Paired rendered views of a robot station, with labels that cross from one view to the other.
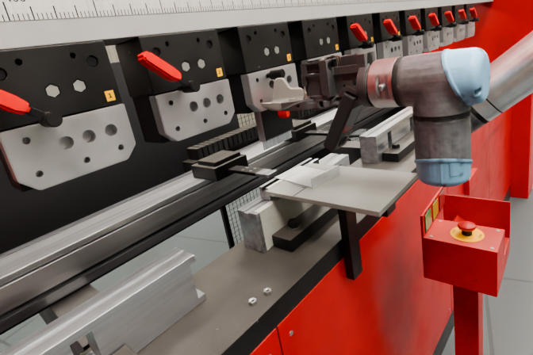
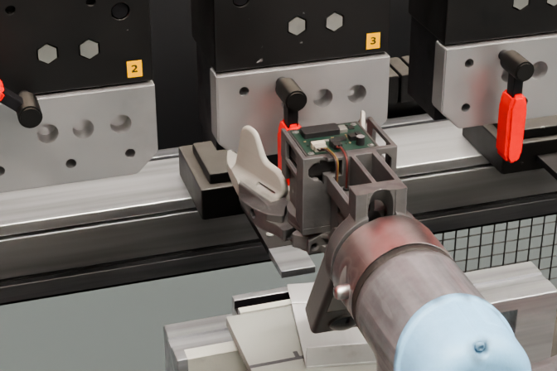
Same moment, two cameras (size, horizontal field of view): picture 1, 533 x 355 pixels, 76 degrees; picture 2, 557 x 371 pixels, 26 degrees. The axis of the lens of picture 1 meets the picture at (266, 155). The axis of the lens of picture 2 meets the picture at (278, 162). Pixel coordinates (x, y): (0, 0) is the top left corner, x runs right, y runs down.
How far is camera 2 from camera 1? 0.58 m
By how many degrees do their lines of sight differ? 28
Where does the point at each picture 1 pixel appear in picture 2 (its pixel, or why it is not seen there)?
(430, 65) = (394, 316)
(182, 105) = (20, 130)
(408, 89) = (365, 332)
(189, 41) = (68, 5)
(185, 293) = not seen: outside the picture
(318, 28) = not seen: outside the picture
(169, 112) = not seen: outside the picture
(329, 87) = (304, 215)
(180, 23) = not seen: outside the picture
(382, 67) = (360, 252)
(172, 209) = (85, 241)
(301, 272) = not seen: outside the picture
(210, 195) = (194, 235)
